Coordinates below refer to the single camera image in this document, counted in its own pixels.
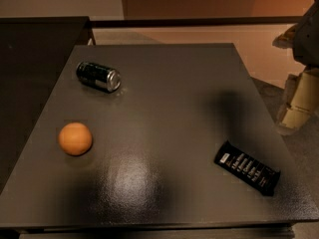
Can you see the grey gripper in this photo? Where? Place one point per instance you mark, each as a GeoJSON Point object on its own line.
{"type": "Point", "coordinates": [308, 40]}

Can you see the dark green drink can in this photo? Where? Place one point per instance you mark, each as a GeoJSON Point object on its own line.
{"type": "Point", "coordinates": [98, 76]}

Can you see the orange ball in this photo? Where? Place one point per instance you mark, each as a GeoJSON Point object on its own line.
{"type": "Point", "coordinates": [75, 138]}

